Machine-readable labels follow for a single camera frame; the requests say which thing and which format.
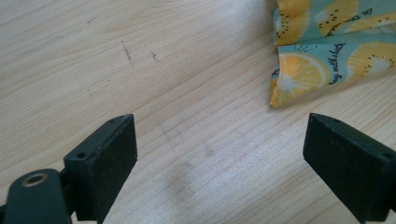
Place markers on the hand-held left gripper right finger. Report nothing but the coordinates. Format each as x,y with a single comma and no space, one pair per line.
348,165

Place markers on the teal lemon print cloth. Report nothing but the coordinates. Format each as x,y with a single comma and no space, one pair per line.
330,46

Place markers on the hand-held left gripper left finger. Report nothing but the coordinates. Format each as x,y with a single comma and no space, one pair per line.
106,168

